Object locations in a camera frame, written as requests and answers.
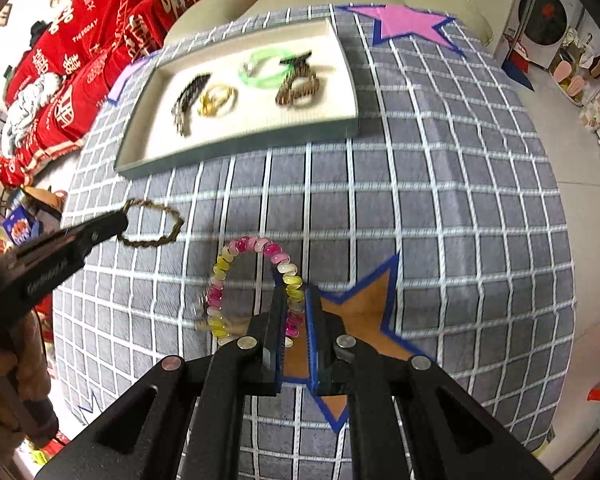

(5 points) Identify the orange paper star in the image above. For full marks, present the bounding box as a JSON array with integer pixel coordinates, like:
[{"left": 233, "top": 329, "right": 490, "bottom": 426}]
[{"left": 280, "top": 255, "right": 433, "bottom": 435}]

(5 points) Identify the long black hair clip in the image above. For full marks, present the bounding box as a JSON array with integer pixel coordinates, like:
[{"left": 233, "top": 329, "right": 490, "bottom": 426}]
[{"left": 172, "top": 74, "right": 214, "bottom": 137}]

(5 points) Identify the grey checked tablecloth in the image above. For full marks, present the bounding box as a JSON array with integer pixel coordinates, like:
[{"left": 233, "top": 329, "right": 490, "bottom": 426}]
[{"left": 52, "top": 4, "right": 578, "bottom": 453}]

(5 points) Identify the white washing machine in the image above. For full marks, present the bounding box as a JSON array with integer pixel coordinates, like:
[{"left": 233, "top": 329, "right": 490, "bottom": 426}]
[{"left": 502, "top": 0, "right": 584, "bottom": 72}]

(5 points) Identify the pink yellow bead bracelet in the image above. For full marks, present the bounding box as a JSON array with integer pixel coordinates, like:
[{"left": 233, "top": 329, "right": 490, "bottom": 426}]
[{"left": 206, "top": 234, "right": 307, "bottom": 349}]

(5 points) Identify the person's left forearm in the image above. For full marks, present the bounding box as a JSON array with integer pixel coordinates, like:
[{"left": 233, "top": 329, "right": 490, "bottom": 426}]
[{"left": 0, "top": 310, "right": 62, "bottom": 453}]

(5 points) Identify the red covered sofa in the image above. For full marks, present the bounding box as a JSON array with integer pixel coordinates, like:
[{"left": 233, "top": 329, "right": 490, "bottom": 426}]
[{"left": 0, "top": 0, "right": 241, "bottom": 187}]

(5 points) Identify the grey white clothes heap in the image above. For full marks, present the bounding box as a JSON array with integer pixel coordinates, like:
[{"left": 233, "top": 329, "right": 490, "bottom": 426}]
[{"left": 2, "top": 72, "right": 64, "bottom": 150}]

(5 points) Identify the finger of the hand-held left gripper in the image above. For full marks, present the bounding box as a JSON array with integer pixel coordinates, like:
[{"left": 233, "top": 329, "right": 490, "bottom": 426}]
[{"left": 55, "top": 210, "right": 130, "bottom": 262}]

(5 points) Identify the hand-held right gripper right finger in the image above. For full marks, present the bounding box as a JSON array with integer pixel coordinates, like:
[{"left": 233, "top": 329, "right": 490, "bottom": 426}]
[{"left": 305, "top": 284, "right": 556, "bottom": 480}]

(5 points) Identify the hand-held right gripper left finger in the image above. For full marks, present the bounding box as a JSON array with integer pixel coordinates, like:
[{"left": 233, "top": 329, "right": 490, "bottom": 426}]
[{"left": 35, "top": 285, "right": 288, "bottom": 480}]

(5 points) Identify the pink paper star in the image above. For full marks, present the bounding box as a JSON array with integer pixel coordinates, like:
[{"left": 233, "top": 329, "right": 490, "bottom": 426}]
[{"left": 336, "top": 4, "right": 465, "bottom": 57}]

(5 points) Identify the yellow hair tie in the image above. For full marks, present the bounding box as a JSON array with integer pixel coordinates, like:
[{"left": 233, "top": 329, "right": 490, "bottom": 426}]
[{"left": 198, "top": 84, "right": 237, "bottom": 119}]

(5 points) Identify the braided rope bracelet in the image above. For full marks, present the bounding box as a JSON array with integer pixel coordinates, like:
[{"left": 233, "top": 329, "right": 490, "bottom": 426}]
[{"left": 116, "top": 199, "right": 186, "bottom": 249}]

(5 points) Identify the brown spiral hair tie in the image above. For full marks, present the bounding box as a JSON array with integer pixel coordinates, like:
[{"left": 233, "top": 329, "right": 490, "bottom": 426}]
[{"left": 275, "top": 74, "right": 322, "bottom": 109}]

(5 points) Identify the blue snack box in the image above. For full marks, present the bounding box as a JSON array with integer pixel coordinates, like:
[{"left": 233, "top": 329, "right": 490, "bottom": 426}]
[{"left": 2, "top": 207, "right": 44, "bottom": 247}]

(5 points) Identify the green plastic bangle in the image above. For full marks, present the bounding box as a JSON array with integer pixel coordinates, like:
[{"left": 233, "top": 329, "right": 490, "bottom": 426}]
[{"left": 239, "top": 47, "right": 302, "bottom": 92}]

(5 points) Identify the slipper rack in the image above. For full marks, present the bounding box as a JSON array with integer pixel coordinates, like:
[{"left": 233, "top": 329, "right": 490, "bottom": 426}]
[{"left": 555, "top": 25, "right": 600, "bottom": 132}]

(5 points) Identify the small black hair claw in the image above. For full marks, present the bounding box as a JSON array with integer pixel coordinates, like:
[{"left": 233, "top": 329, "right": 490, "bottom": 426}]
[{"left": 279, "top": 52, "right": 315, "bottom": 79}]

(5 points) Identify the purple paper star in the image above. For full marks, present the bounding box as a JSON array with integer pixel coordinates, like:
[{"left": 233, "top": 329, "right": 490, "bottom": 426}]
[{"left": 107, "top": 57, "right": 157, "bottom": 107}]

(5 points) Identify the shallow grey cardboard tray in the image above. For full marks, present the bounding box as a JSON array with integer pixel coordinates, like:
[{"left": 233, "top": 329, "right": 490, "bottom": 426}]
[{"left": 115, "top": 16, "right": 361, "bottom": 179}]

